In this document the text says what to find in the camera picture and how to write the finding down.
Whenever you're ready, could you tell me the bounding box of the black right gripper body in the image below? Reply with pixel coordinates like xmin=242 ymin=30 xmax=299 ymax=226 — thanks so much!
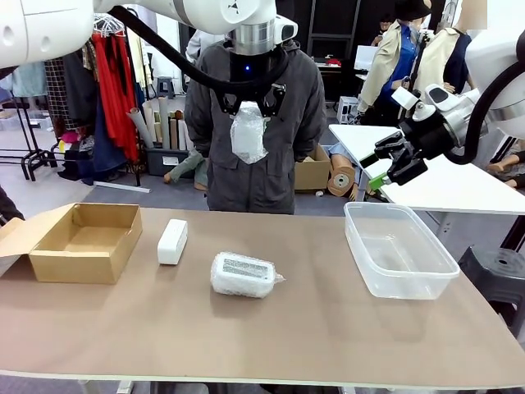
xmin=399 ymin=110 xmax=457 ymax=160

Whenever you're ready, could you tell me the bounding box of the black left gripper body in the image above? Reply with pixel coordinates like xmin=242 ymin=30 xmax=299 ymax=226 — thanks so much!
xmin=227 ymin=48 xmax=281 ymax=103

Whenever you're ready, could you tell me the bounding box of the bubble-wrapped white clock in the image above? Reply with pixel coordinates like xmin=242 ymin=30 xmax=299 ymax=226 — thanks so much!
xmin=229 ymin=101 xmax=270 ymax=166

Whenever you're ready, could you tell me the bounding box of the unwrapped white clock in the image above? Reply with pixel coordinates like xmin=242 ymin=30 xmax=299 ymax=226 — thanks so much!
xmin=157 ymin=218 xmax=189 ymax=266

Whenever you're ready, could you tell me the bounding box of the bubble-wrapped clock showing display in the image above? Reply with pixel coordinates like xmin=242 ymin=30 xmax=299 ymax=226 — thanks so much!
xmin=210 ymin=250 xmax=286 ymax=300

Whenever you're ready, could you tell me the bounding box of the person in dark grey jacket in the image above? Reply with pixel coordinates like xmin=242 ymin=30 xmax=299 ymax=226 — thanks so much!
xmin=184 ymin=37 xmax=326 ymax=216

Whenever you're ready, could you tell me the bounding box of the white table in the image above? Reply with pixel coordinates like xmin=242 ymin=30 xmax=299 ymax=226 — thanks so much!
xmin=328 ymin=122 xmax=525 ymax=217

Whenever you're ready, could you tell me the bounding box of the lying mannequin under table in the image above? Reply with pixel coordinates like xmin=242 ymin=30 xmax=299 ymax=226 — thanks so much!
xmin=326 ymin=141 xmax=354 ymax=166

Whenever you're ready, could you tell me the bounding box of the white crate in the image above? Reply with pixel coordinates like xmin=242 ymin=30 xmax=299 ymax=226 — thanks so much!
xmin=336 ymin=94 xmax=360 ymax=125

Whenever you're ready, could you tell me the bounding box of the brown cardboard tube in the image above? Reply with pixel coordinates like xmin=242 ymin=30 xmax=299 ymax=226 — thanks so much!
xmin=168 ymin=109 xmax=186 ymax=151

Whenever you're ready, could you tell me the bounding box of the bystander in grey hoodie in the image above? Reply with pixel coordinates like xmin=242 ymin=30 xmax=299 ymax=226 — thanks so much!
xmin=185 ymin=28 xmax=227 ymax=66

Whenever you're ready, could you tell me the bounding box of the grey step stool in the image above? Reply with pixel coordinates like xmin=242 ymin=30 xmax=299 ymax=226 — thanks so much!
xmin=155 ymin=76 xmax=177 ymax=100

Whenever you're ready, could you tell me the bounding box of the pale green paper roll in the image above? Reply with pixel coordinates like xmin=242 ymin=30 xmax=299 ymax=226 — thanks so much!
xmin=158 ymin=95 xmax=171 ymax=150

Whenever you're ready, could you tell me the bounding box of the black tripod pole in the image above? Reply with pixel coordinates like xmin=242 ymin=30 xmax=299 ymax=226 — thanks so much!
xmin=405 ymin=29 xmax=435 ymax=94

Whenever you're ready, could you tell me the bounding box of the cream paper roll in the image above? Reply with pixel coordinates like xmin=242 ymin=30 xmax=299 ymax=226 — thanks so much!
xmin=141 ymin=100 xmax=163 ymax=145

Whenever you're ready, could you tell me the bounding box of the brown cardboard carton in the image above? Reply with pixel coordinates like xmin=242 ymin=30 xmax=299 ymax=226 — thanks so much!
xmin=294 ymin=144 xmax=333 ymax=192

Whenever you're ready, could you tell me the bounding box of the mannequin beige jacket blue shirt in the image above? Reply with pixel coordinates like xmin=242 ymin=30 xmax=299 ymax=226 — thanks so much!
xmin=357 ymin=0 xmax=428 ymax=126

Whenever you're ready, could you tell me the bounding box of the mannequin cream jacket navy top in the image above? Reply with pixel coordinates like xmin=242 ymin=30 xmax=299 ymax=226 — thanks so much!
xmin=413 ymin=0 xmax=479 ymax=99

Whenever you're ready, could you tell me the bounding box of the clear plastic container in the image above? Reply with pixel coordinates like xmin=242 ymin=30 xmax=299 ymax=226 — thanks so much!
xmin=343 ymin=200 xmax=462 ymax=301

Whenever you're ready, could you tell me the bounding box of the dark storage bin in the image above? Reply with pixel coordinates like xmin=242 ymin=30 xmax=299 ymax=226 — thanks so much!
xmin=144 ymin=146 xmax=194 ymax=177

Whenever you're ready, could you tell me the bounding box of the grey paper roll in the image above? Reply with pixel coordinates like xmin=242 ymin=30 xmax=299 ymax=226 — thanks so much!
xmin=126 ymin=107 xmax=155 ymax=149

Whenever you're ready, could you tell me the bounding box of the bystander holding phone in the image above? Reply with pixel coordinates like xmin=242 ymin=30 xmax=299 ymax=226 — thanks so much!
xmin=367 ymin=15 xmax=395 ymax=47

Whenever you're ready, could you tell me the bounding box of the red dress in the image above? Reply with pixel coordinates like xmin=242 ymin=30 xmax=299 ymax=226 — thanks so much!
xmin=89 ymin=31 xmax=141 ymax=162

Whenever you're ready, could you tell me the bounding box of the black mannequin hat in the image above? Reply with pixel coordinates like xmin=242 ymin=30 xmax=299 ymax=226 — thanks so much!
xmin=394 ymin=0 xmax=432 ymax=21

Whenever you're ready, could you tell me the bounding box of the navy hanging garment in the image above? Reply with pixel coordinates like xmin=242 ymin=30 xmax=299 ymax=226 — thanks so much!
xmin=93 ymin=97 xmax=129 ymax=172

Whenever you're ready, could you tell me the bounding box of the black plastic stool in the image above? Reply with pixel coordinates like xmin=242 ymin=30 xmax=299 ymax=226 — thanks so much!
xmin=456 ymin=245 xmax=525 ymax=329

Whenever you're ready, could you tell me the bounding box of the white bar on floor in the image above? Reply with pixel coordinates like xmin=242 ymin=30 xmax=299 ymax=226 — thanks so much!
xmin=93 ymin=181 xmax=153 ymax=195

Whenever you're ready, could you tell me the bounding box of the black hanging garment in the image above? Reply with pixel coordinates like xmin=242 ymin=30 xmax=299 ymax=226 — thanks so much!
xmin=61 ymin=49 xmax=98 ymax=126

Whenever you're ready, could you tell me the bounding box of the checkered dark garment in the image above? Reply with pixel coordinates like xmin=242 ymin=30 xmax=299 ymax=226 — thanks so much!
xmin=43 ymin=59 xmax=80 ymax=131

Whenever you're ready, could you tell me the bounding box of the light blue garment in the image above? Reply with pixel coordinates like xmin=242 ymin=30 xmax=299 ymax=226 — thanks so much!
xmin=11 ymin=61 xmax=48 ymax=99

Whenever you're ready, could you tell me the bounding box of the black clothes rack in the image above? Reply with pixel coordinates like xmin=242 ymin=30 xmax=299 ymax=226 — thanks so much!
xmin=0 ymin=11 xmax=143 ymax=188

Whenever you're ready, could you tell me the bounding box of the open cardboard box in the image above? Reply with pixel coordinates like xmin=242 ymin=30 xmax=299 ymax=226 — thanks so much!
xmin=0 ymin=202 xmax=144 ymax=286

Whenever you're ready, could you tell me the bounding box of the dark-sleeved bystander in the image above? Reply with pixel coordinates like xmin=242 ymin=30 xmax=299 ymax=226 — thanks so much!
xmin=0 ymin=185 xmax=26 ymax=226

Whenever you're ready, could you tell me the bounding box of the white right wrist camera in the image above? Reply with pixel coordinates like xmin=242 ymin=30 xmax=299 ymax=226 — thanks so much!
xmin=390 ymin=85 xmax=422 ymax=112

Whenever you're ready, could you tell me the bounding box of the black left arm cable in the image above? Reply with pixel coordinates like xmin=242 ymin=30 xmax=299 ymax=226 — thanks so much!
xmin=107 ymin=4 xmax=289 ymax=94

